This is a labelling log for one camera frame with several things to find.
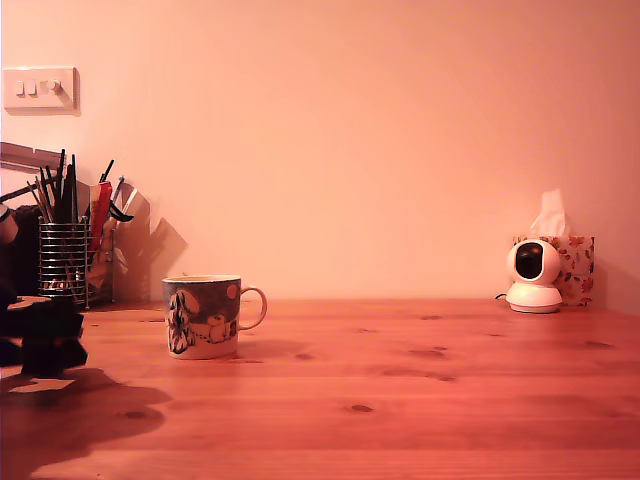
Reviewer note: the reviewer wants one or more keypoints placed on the dark woven basket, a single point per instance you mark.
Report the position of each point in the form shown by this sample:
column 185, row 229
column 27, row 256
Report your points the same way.
column 27, row 260

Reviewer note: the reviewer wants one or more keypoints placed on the white mug with cartoon print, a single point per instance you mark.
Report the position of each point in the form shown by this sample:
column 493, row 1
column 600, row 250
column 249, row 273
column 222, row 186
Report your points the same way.
column 207, row 305

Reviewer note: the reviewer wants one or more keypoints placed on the brown wooden chopstick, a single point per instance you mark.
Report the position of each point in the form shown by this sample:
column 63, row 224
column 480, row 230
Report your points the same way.
column 47, row 194
column 40, row 204

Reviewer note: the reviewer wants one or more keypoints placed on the red and white packet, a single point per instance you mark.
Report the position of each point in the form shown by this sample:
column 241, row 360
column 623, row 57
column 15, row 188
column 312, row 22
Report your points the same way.
column 100, row 204

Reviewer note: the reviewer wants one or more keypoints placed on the black chopstick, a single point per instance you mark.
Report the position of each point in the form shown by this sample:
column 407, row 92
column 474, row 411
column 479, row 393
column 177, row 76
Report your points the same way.
column 61, row 189
column 74, row 189

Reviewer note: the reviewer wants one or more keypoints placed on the silver utensil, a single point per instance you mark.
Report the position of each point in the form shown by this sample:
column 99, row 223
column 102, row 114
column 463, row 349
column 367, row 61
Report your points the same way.
column 119, row 186

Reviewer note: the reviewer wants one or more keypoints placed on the grey flat metal bar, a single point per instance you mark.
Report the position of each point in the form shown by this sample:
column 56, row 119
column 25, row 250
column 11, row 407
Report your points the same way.
column 25, row 155

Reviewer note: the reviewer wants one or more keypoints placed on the white tissue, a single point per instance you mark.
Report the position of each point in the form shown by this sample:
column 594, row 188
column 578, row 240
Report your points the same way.
column 550, row 214

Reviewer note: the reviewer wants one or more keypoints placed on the floral tissue box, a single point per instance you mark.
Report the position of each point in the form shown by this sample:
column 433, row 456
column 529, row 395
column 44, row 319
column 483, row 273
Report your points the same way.
column 580, row 270

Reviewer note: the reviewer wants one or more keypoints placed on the white wall light switch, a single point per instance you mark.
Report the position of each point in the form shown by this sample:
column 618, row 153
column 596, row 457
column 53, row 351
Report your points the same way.
column 40, row 90

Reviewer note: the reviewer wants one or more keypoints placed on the small white round camera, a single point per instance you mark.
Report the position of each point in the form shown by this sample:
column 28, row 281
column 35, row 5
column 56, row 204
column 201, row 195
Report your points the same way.
column 542, row 295

